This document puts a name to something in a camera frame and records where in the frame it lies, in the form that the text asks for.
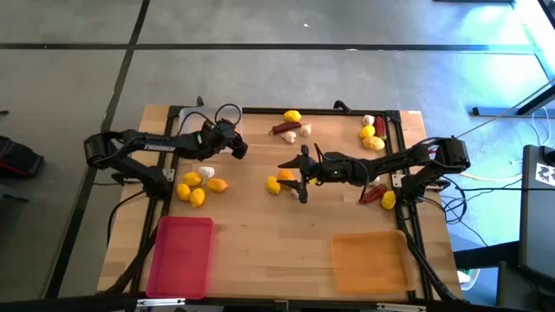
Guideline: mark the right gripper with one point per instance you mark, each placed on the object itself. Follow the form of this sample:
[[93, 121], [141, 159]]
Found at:
[[329, 169]]

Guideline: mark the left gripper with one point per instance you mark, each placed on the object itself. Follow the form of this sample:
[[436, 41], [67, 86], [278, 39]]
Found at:
[[217, 136]]

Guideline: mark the orange-tinted lemon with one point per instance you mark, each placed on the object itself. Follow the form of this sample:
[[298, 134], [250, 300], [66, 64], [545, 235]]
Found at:
[[217, 185], [285, 174]]

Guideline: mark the dark red chili pepper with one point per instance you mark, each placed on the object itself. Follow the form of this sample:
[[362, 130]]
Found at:
[[286, 127]]

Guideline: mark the pale yellow lemon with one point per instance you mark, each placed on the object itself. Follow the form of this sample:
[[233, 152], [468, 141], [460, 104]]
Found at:
[[373, 143]]

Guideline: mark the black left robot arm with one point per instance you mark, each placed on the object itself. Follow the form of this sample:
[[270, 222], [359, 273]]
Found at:
[[130, 138]]

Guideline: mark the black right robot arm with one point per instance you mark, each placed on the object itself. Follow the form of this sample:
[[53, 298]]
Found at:
[[451, 154]]

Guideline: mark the orange plastic tray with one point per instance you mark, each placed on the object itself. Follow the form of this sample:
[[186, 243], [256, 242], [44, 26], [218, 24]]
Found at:
[[373, 264]]

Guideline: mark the pink plastic tray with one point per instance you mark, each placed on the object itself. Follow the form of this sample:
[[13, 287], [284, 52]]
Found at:
[[180, 260]]

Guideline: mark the silver metal plate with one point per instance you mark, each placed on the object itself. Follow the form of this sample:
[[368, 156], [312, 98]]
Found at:
[[160, 302], [401, 307]]

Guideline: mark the black and red bag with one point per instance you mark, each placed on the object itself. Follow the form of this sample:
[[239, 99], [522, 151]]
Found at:
[[17, 158]]

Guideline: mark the black metal floor stand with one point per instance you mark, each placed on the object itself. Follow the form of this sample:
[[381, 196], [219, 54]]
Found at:
[[498, 113]]

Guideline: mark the dark grey cabinet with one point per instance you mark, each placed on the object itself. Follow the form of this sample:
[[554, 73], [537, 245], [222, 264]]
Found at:
[[537, 216]]

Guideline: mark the white patterned sticker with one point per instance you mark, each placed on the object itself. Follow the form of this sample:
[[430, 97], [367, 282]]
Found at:
[[546, 173]]

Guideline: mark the black frame hook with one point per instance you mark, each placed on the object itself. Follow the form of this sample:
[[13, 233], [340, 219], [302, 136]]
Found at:
[[342, 105], [200, 103]]

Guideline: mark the silver corner bracket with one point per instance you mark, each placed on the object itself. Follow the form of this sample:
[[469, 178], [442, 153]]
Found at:
[[168, 175], [396, 180]]

